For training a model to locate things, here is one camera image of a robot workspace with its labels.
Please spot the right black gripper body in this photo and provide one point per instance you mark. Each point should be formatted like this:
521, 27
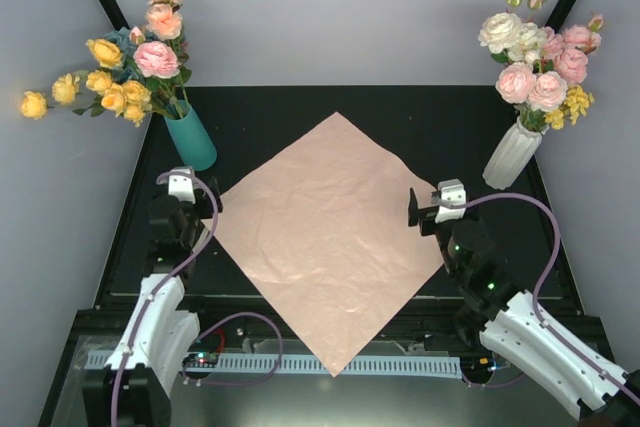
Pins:
425, 215

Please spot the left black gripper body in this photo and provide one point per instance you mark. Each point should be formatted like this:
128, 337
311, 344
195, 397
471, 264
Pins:
207, 210

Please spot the pink wrapping paper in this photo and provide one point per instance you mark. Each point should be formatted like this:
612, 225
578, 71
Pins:
328, 215

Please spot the blue rose stem bunch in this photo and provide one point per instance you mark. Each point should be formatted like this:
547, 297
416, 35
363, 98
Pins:
127, 43

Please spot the yellow and blue flower bunch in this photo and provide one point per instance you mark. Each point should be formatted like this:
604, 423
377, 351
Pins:
109, 88

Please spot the pink rose stem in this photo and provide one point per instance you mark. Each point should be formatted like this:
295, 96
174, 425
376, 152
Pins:
165, 21
164, 93

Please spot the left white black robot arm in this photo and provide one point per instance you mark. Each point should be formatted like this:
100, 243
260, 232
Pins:
133, 387

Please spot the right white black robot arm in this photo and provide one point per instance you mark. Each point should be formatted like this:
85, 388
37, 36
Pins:
510, 322

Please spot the teal conical vase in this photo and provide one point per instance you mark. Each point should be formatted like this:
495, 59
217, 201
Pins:
191, 139

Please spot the white ribbed vase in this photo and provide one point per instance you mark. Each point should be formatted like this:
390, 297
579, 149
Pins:
511, 156

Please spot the left small circuit board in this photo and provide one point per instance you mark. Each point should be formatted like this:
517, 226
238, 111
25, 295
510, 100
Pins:
200, 360

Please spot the small circuit board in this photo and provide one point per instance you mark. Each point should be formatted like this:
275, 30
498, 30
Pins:
483, 364
200, 360

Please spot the right small circuit board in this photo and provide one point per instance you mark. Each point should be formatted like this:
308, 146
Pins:
483, 364

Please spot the pink and white rose bouquet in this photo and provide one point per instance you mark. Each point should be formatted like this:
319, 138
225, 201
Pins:
543, 69

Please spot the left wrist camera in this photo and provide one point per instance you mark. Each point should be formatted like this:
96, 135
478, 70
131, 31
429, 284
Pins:
180, 184

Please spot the black aluminium rail base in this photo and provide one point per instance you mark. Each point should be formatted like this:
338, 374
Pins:
333, 324

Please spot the light blue slotted cable duct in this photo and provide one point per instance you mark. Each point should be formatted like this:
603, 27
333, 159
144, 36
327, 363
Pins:
303, 364

